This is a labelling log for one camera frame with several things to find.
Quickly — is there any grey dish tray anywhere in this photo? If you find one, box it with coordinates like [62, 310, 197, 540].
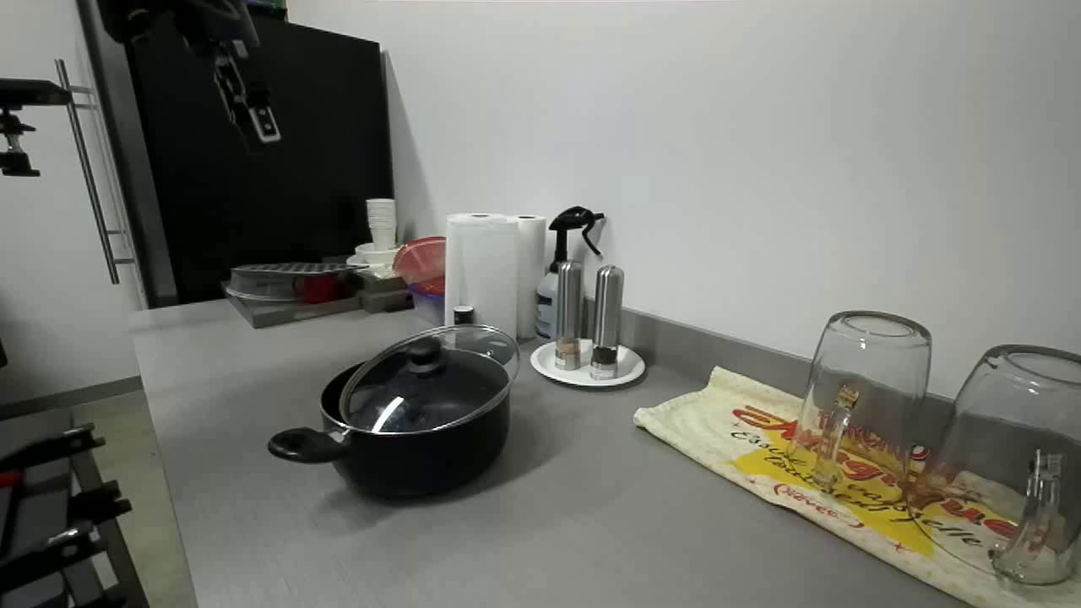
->
[222, 256, 417, 330]

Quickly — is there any glass lid with black knob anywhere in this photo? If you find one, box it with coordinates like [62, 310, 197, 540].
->
[336, 333, 514, 439]

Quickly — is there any yellow red printed towel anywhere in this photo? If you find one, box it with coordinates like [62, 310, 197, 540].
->
[633, 361, 1081, 608]

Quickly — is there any white cup stack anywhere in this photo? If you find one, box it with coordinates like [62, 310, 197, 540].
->
[361, 197, 401, 252]

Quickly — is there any metal bar handle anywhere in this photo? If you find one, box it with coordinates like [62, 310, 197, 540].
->
[52, 57, 140, 286]

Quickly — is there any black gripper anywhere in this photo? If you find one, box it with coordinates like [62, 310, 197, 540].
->
[202, 22, 288, 148]

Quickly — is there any small glass lid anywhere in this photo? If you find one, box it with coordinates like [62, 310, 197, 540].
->
[437, 301, 524, 381]

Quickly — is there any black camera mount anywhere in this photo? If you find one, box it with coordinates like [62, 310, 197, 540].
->
[0, 75, 73, 182]

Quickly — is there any large clear drinking glass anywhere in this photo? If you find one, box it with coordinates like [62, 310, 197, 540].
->
[918, 340, 1081, 580]
[789, 310, 937, 495]

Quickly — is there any white paper towel roll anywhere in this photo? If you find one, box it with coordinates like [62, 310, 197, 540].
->
[443, 209, 524, 340]
[514, 211, 554, 340]

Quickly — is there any spray bottle with black trigger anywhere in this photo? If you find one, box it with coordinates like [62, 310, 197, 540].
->
[532, 204, 608, 340]

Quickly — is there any steel grinder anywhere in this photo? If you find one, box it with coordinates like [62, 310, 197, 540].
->
[587, 264, 629, 372]
[552, 260, 587, 372]

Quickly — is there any red plastic bowl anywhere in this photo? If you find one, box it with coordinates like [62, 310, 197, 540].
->
[387, 234, 454, 301]

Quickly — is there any white round plate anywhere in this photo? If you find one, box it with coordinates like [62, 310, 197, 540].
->
[526, 339, 648, 393]

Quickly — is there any black frying pan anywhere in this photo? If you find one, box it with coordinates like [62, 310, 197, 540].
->
[262, 333, 518, 503]

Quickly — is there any small clear glass bottle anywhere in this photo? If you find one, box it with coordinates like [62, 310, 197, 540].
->
[986, 446, 1081, 590]

